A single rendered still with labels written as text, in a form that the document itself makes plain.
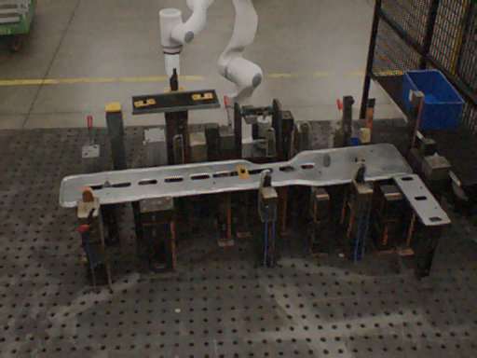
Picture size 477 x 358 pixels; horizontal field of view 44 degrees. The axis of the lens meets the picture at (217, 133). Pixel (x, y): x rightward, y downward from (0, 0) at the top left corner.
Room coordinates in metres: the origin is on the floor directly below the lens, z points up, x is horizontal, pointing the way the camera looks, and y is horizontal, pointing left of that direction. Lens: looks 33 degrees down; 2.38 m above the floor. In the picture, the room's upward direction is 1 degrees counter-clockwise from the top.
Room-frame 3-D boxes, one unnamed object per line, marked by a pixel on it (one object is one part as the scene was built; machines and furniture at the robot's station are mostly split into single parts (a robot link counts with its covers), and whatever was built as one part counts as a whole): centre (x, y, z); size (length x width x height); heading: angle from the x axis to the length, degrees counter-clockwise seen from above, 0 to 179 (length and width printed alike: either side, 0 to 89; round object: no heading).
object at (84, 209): (1.61, 0.45, 0.88); 0.15 x 0.11 x 0.36; 8
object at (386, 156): (1.87, -0.08, 1.00); 1.38 x 0.22 x 0.02; 98
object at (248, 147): (2.10, -0.17, 0.94); 0.18 x 0.13 x 0.49; 98
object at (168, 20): (2.18, 0.17, 1.49); 0.09 x 0.08 x 0.13; 41
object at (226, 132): (2.07, -0.04, 0.89); 0.13 x 0.11 x 0.38; 8
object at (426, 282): (1.60, -0.77, 0.84); 0.11 x 0.06 x 0.29; 8
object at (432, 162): (1.86, -0.85, 0.88); 0.08 x 0.08 x 0.36; 8
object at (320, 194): (1.75, -0.39, 0.84); 0.11 x 0.08 x 0.29; 8
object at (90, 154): (1.96, 0.51, 0.88); 0.11 x 0.10 x 0.36; 8
